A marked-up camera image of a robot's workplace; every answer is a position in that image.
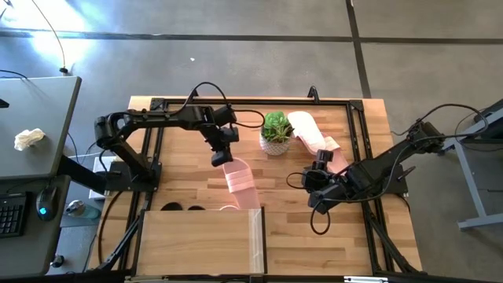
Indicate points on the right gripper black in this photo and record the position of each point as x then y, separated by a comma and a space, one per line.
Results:
316, 178

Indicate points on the grey desk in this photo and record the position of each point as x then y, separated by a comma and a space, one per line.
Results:
35, 102

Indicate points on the crumpled white tissue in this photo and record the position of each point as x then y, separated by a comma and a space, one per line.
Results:
28, 138

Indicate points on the succulent in white faceted pot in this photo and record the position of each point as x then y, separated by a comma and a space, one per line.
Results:
275, 127

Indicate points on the white box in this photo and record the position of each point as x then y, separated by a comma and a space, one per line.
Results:
98, 165

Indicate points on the grey metal table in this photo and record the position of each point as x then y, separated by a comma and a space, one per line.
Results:
483, 221

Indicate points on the black slide sandal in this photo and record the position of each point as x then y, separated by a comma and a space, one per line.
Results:
172, 206
195, 207

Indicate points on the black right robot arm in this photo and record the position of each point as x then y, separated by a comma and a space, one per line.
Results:
377, 169

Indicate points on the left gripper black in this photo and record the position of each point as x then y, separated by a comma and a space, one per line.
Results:
222, 137

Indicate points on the black metal rig frame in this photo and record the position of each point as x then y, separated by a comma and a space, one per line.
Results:
275, 102

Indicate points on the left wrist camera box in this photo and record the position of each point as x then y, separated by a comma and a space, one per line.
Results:
225, 116

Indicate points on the black round knob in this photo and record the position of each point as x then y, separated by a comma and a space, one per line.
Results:
57, 261

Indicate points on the black computer mouse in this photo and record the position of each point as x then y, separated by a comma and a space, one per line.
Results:
46, 204

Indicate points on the black table clamp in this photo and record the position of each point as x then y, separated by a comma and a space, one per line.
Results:
313, 93
193, 94

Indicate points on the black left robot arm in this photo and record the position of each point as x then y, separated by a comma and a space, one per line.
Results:
157, 118

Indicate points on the black keyboard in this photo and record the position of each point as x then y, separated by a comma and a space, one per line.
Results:
12, 215

